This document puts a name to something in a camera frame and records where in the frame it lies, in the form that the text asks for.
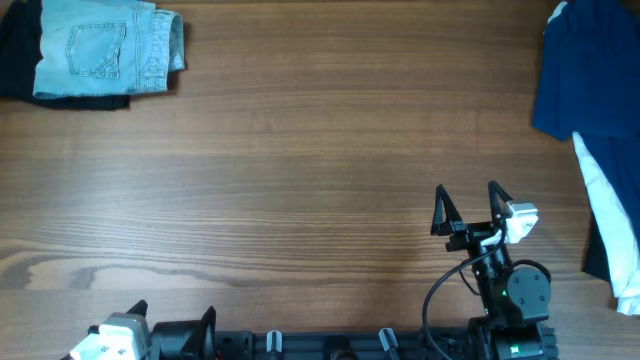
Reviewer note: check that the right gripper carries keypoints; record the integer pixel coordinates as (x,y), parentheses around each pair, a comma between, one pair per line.
(475,233)

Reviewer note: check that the dark blue garment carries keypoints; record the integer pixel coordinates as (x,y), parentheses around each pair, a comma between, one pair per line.
(590,75)

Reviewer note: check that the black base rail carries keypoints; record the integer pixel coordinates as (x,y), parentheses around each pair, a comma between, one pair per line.
(453,343)

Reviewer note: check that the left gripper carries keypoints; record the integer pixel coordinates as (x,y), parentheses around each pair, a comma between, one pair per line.
(206,336)

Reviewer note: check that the white garment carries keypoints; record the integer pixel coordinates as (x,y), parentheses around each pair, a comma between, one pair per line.
(610,225)

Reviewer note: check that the black folded garment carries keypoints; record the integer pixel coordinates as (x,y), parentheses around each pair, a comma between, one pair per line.
(21,33)

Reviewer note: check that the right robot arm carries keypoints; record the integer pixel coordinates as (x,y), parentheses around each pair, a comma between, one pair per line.
(515,295)

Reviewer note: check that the light blue denim shorts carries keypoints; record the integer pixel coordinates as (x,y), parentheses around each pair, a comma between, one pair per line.
(95,48)

